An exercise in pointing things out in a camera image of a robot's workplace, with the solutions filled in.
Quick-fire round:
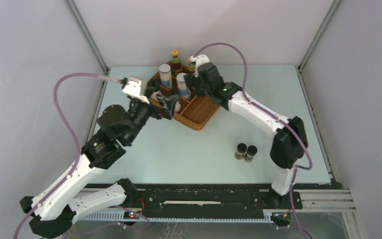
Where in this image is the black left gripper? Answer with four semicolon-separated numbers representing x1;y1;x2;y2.
126;88;181;144

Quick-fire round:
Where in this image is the clear-lid blue-label spice jar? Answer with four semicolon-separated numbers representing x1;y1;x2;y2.
176;73;191;99

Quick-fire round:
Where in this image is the black-cap spice bottle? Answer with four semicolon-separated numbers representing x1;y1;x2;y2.
175;101;182;114

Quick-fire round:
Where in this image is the red sauce bottle yellow cap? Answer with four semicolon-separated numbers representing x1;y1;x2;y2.
171;49;183;77

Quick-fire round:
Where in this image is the clear-lid white spice jar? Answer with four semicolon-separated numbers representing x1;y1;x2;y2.
159;64;173;89

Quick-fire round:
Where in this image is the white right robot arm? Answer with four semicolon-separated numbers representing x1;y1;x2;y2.
185;62;308;208

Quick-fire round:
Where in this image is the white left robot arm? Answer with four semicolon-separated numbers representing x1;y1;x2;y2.
20;79;180;239

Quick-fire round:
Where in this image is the brown wicker divided tray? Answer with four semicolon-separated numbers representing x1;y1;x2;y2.
149;61;220;131

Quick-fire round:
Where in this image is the small black-cap bottle left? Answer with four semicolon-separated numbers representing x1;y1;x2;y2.
234;143;247;160

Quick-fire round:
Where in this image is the small black-cap bottle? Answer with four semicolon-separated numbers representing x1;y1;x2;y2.
234;143;247;160
244;145;258;162

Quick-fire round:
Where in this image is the small black-cap bottle right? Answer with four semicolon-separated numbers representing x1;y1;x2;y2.
244;145;258;162

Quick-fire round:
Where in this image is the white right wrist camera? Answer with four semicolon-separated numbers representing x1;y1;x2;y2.
188;54;211;78

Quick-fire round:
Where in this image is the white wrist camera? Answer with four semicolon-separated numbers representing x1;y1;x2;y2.
188;54;211;78
121;76;150;104

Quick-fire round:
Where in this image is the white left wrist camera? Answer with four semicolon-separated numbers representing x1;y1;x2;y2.
121;76;150;104

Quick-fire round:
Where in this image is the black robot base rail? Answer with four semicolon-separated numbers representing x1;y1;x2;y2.
135;183;303;220

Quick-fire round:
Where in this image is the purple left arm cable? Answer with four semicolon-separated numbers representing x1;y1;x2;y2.
13;72;152;239

